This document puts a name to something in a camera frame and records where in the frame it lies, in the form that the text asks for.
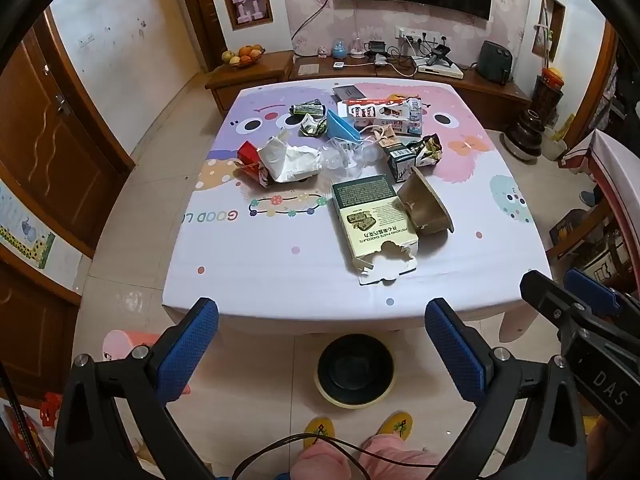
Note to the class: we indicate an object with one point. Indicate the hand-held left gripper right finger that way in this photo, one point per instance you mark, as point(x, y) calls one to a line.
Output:
point(452, 350)

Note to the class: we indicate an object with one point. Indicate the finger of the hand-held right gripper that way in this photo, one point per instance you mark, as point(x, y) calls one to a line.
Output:
point(595, 287)
point(550, 300)

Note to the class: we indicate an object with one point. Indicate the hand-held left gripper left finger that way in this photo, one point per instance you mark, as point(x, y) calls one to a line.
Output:
point(192, 345)

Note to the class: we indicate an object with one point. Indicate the black bin with yellow rim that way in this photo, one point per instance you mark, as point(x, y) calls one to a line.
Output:
point(355, 370)

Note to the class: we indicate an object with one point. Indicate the brown paper bowl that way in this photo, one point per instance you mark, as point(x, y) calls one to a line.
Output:
point(425, 200)

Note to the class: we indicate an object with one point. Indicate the green chocolate box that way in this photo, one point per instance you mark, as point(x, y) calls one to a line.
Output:
point(370, 220)

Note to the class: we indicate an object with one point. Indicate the gold wrapper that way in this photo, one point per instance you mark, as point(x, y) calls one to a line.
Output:
point(430, 150)

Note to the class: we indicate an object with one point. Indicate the dark green drink carton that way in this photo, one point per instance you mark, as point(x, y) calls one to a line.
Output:
point(400, 162)

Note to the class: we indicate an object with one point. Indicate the red snack box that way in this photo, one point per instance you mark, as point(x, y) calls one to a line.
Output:
point(247, 157)

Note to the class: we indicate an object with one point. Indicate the white paper bag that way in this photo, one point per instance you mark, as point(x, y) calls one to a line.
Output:
point(295, 160)

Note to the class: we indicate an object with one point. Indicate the clear plastic wrap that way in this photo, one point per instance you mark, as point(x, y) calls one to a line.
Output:
point(350, 156)

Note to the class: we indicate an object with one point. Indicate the small brown wrapper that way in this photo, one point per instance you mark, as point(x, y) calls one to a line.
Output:
point(387, 137)

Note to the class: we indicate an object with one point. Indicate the blue face mask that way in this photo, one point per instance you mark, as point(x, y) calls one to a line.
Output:
point(342, 127)

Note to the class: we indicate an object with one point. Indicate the red white printed carton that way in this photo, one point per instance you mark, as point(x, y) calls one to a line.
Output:
point(375, 112)

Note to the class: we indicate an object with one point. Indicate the dark printed box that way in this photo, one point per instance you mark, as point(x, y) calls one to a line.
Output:
point(570, 230)

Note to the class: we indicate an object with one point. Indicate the pink plastic stool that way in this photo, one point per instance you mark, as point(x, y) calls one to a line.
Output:
point(122, 345)

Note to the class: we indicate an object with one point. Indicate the yellow slipper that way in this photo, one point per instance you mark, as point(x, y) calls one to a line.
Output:
point(320, 430)
point(397, 425)

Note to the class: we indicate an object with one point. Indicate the cartoon printed tablecloth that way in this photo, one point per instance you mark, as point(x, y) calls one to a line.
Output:
point(280, 260)

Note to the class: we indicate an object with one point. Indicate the white cloth with red edge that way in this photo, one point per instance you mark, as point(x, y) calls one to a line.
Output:
point(615, 155)

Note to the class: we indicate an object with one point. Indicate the pink trousers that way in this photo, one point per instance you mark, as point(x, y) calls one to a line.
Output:
point(350, 462)

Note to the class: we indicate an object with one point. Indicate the brown wooden door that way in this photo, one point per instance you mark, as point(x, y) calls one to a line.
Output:
point(30, 330)
point(50, 120)

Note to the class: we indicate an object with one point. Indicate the brown ceramic vase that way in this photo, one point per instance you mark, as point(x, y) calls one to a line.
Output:
point(524, 132)

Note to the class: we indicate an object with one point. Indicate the dark wooden stand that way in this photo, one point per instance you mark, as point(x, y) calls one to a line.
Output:
point(545, 100)

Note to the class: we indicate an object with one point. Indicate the red yellow tin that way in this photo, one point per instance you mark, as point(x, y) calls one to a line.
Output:
point(552, 78)

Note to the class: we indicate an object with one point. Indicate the crumpled green white wrapper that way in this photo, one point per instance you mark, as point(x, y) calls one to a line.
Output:
point(312, 125)

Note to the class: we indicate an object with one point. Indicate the white set-top box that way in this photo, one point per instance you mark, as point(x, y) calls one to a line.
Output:
point(445, 71)

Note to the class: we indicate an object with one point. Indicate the black green snack wrapper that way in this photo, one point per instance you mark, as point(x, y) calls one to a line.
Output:
point(307, 107)

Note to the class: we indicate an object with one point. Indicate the black adapter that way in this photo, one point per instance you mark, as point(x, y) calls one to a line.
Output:
point(441, 52)

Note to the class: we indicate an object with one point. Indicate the wooden side cabinet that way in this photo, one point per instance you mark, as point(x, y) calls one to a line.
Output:
point(250, 80)

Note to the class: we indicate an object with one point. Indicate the fruit bowl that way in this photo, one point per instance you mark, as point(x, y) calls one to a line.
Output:
point(245, 55)

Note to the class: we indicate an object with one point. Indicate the white power strip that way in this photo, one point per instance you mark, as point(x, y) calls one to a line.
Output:
point(420, 35)

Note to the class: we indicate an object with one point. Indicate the grey mat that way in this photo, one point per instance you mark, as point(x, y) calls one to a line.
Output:
point(306, 69)

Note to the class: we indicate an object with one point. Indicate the black charger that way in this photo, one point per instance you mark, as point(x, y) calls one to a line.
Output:
point(376, 47)

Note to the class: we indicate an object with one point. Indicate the pink clear ornament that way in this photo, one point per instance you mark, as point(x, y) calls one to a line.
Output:
point(356, 49)

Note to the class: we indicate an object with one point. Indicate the pink dumbbells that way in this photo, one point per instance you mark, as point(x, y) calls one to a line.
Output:
point(247, 7)

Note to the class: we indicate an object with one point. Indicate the giraffe wall poster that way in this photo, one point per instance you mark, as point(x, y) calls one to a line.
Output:
point(25, 235)

